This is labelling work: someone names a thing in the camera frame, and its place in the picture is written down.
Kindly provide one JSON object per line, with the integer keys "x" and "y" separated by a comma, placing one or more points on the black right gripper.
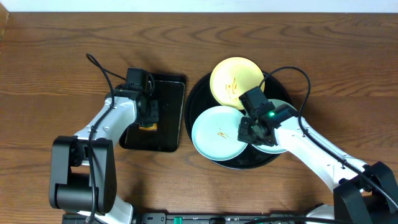
{"x": 243, "y": 134}

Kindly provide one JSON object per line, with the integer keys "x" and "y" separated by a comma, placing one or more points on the light blue plate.
{"x": 273, "y": 149}
{"x": 215, "y": 133}

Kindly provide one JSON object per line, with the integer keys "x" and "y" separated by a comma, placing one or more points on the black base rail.
{"x": 162, "y": 218}

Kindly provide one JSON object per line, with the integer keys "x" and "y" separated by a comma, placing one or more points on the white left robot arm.
{"x": 83, "y": 171}

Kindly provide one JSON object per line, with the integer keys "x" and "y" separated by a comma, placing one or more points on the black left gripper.
{"x": 150, "y": 112}

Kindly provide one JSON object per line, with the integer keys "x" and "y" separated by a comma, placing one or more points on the black rectangular tray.
{"x": 169, "y": 92}

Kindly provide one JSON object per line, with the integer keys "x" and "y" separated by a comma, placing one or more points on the black round tray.
{"x": 201, "y": 99}

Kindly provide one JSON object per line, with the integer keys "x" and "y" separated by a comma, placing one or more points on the orange green scrub sponge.
{"x": 149, "y": 127}

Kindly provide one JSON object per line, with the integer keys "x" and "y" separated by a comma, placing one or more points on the yellow plate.
{"x": 231, "y": 78}

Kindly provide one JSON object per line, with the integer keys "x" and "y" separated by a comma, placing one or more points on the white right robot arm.
{"x": 362, "y": 193}

